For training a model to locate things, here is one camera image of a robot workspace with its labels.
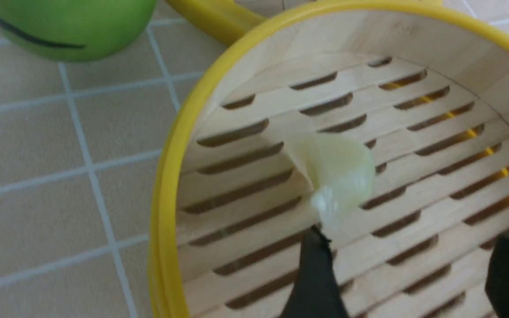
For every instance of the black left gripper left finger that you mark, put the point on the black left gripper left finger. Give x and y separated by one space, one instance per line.
315 293

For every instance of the pale dumpling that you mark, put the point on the pale dumpling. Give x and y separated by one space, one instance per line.
340 171

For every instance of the bamboo steamer tray yellow rim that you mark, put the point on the bamboo steamer tray yellow rim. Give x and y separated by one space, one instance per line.
424 87

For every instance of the green toy apple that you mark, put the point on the green toy apple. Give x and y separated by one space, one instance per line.
74 30

